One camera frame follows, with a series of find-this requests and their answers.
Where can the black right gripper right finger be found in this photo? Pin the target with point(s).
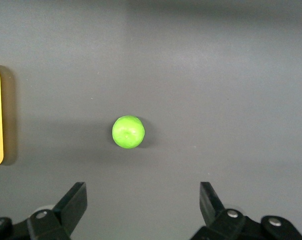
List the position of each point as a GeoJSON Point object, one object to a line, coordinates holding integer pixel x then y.
{"type": "Point", "coordinates": [213, 210]}

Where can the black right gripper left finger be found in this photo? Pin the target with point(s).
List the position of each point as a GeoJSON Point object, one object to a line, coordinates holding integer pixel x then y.
{"type": "Point", "coordinates": [68, 210]}

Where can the green apple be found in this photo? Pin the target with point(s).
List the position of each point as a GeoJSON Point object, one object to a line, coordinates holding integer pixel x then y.
{"type": "Point", "coordinates": [128, 131]}

